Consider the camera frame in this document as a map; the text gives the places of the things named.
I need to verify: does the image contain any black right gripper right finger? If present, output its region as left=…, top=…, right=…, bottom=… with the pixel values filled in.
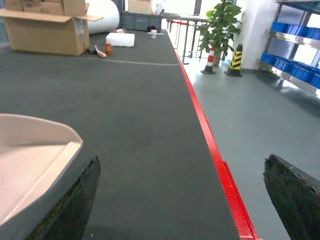
left=263, top=154, right=320, bottom=240

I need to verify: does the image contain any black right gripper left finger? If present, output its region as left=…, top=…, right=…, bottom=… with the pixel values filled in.
left=26, top=156, right=101, bottom=240

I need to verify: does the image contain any beige plastic dustpan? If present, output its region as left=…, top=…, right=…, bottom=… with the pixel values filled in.
left=0, top=113, right=83, bottom=240

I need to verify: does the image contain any steel flow rack shelf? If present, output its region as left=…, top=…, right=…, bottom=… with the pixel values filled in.
left=256, top=0, right=320, bottom=97

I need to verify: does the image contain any yellow black traffic cone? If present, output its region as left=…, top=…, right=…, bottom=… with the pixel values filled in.
left=224, top=43, right=243, bottom=77

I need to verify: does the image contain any red white traffic cone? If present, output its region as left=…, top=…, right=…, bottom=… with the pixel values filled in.
left=200, top=46, right=216, bottom=75

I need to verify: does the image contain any small orange bottle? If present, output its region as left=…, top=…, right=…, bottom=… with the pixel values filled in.
left=105, top=42, right=112, bottom=55

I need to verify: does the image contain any green potted plant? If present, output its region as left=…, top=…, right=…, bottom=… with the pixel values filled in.
left=197, top=0, right=242, bottom=66

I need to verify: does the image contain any white foam block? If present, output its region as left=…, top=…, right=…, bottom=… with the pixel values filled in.
left=105, top=32, right=135, bottom=47

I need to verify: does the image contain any large cardboard box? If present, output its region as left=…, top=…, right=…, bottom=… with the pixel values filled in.
left=0, top=0, right=102, bottom=56

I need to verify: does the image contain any black metal railing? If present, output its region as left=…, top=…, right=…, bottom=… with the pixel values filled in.
left=163, top=12, right=208, bottom=65

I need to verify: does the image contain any clear plastic cup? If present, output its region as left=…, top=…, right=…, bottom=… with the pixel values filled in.
left=150, top=29, right=158, bottom=39

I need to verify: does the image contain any grey plastic crate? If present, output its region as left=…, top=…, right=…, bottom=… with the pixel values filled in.
left=121, top=11, right=163, bottom=32

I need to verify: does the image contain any white plastic film roll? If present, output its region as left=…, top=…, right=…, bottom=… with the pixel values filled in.
left=85, top=0, right=120, bottom=35

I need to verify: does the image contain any small cardboard box on crate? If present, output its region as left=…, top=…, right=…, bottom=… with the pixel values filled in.
left=128, top=0, right=152, bottom=15

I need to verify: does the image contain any wooden handled brush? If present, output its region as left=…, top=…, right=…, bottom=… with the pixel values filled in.
left=87, top=44, right=107, bottom=59

